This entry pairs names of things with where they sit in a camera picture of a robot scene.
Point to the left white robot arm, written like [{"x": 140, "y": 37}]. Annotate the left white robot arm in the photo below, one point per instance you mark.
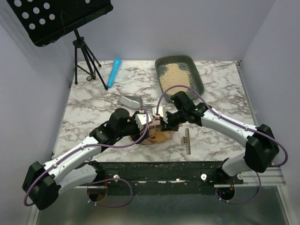
[{"x": 42, "y": 182}]

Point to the beige litter pile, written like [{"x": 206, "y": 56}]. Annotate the beige litter pile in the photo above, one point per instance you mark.
[{"x": 174, "y": 74}]

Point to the blue cylindrical handle tool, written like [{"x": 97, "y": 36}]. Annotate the blue cylindrical handle tool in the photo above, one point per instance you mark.
[{"x": 115, "y": 68}]

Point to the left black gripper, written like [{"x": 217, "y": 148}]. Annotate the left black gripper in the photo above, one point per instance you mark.
[{"x": 136, "y": 137}]

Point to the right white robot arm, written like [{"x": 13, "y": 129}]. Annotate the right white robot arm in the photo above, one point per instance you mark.
[{"x": 259, "y": 142}]

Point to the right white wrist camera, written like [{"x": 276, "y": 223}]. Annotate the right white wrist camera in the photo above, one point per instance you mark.
[{"x": 159, "y": 113}]

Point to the aluminium extrusion rail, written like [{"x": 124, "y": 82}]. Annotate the aluminium extrusion rail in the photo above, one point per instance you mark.
[{"x": 271, "y": 177}]

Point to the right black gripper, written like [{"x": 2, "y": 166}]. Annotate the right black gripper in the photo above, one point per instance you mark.
[{"x": 169, "y": 125}]

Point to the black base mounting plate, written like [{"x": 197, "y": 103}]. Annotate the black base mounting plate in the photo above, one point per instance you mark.
[{"x": 162, "y": 178}]

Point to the orange cat litter bag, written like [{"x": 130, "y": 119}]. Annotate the orange cat litter bag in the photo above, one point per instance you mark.
[{"x": 155, "y": 133}]

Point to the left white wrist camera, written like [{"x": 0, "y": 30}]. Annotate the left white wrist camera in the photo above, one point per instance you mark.
[{"x": 142, "y": 119}]

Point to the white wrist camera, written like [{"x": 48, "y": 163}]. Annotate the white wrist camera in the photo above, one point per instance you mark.
[
  {"x": 142, "y": 119},
  {"x": 159, "y": 113}
]

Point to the silver metal litter scoop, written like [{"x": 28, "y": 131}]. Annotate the silver metal litter scoop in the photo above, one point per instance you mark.
[{"x": 134, "y": 102}]

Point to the dark green litter tray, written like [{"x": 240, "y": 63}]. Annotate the dark green litter tray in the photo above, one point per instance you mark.
[{"x": 187, "y": 62}]

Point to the black perforated music stand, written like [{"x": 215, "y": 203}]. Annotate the black perforated music stand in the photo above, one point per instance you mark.
[{"x": 46, "y": 21}]

